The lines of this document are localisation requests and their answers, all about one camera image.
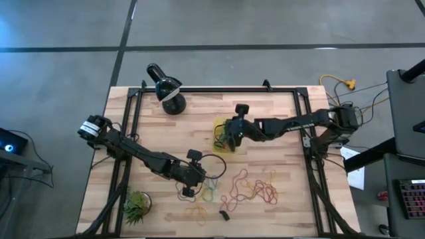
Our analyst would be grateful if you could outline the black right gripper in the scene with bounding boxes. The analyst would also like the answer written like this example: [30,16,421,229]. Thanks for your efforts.
[224,104,258,152]

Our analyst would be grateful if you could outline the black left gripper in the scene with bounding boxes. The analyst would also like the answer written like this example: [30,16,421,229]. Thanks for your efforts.
[172,149,207,198]

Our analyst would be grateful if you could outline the large black rubber band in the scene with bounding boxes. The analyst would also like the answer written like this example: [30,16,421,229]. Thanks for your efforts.
[214,125,230,150]

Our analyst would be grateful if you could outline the dark brown rubber band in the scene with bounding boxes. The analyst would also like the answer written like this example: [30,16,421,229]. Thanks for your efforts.
[175,189,197,204]

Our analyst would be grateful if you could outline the red thin rubber band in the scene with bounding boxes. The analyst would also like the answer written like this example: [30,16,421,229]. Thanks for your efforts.
[230,168,250,200]
[219,194,239,213]
[252,181,270,204]
[264,183,279,206]

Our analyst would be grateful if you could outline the yellow plastic bin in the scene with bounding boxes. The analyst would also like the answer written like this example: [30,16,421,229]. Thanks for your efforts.
[212,116,240,155]

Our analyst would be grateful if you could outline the green potted succulent plant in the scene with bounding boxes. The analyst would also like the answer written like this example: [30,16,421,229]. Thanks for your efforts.
[122,190,153,227]

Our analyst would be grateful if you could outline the black desk lamp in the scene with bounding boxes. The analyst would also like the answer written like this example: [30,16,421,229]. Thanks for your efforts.
[145,62,187,116]

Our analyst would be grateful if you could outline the white paper sheet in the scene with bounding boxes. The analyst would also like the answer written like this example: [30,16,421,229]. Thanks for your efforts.
[340,145,365,191]

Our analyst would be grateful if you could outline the black cart beam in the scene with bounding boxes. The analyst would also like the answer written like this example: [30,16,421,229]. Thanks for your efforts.
[343,137,398,173]

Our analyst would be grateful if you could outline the dark grey desk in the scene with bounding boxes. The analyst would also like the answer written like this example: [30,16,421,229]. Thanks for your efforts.
[384,154,425,238]

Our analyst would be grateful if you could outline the grey side stand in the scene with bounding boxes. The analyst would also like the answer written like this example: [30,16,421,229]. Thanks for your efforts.
[0,153,54,187]

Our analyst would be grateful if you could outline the grey cart top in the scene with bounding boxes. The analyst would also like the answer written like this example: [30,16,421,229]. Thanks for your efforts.
[386,68,425,160]

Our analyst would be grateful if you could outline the black device with blue light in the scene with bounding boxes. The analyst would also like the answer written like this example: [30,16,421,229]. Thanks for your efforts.
[0,127,29,156]

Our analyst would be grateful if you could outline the black pole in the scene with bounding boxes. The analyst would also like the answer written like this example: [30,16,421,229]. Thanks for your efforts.
[400,58,425,84]

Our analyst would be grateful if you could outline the black keyboard with lit keys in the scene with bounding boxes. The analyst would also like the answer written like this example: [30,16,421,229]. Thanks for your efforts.
[394,179,425,220]

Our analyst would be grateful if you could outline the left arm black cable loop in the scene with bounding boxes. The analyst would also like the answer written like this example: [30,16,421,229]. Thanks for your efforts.
[198,153,228,181]

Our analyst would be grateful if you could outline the black aluminium table frame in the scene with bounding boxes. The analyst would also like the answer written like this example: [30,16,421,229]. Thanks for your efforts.
[75,78,363,238]

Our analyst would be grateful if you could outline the black floor cable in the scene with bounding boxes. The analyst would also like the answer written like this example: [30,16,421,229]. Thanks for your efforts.
[327,81,389,127]

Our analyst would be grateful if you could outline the yellow extension cord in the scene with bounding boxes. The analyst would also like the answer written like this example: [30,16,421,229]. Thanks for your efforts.
[319,74,358,110]

